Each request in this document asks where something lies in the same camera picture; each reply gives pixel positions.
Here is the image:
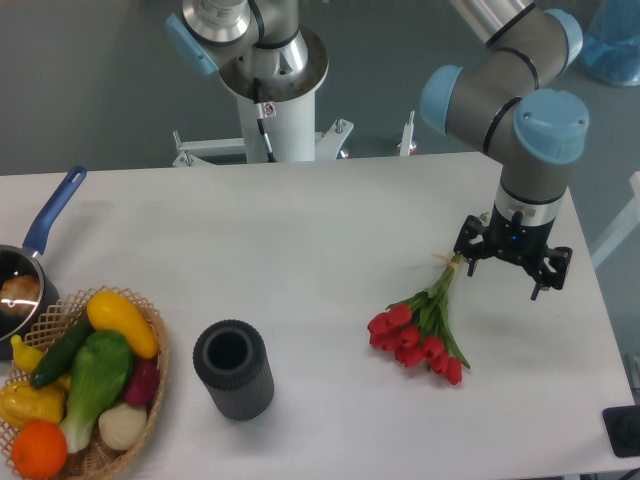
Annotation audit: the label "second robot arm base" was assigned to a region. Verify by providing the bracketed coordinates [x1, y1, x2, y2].
[165, 0, 329, 103]

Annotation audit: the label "purple radish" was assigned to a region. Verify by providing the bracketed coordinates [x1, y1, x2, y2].
[123, 359, 160, 407]

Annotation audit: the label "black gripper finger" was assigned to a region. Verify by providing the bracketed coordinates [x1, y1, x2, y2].
[454, 214, 488, 277]
[530, 247, 573, 300]

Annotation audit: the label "black device at edge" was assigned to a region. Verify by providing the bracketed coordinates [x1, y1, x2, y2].
[602, 405, 640, 458]

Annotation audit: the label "white garlic bulb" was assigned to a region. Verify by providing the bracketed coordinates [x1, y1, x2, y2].
[98, 403, 147, 451]

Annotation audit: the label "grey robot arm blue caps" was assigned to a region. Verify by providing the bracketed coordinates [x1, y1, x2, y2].
[420, 1, 590, 292]

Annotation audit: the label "red tulip bouquet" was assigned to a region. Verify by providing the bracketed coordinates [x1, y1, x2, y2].
[367, 254, 470, 386]

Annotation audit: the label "brown bread roll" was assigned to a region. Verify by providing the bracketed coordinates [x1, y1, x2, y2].
[1, 275, 41, 316]

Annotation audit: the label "orange fruit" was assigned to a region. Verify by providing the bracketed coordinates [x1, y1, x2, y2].
[10, 420, 68, 479]

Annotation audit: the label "yellow squash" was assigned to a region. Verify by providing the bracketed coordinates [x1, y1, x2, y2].
[86, 291, 159, 360]

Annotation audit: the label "dark grey ribbed vase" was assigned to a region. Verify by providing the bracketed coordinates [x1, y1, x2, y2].
[192, 319, 275, 421]

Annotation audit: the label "white frame bar right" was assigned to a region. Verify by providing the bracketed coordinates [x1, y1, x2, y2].
[590, 172, 639, 269]

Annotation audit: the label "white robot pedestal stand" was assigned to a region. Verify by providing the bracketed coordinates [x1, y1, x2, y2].
[172, 81, 354, 167]

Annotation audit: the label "black cable on pedestal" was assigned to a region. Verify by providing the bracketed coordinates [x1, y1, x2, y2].
[251, 77, 278, 163]

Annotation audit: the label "blue handled saucepan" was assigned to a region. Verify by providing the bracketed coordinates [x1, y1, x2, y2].
[1, 166, 87, 361]

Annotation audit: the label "blue plastic container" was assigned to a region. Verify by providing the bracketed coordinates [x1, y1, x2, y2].
[581, 0, 639, 87]

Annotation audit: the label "yellow banana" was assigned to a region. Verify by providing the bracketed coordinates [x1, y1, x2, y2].
[10, 335, 71, 391]

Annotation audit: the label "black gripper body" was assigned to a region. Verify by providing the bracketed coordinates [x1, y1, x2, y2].
[483, 200, 556, 265]

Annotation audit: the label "green bok choy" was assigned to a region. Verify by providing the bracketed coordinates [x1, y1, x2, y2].
[60, 330, 133, 454]

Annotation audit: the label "green cucumber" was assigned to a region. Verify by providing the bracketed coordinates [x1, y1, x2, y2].
[29, 315, 94, 389]

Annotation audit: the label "yellow bell pepper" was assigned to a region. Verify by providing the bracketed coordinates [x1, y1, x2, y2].
[1, 381, 66, 430]

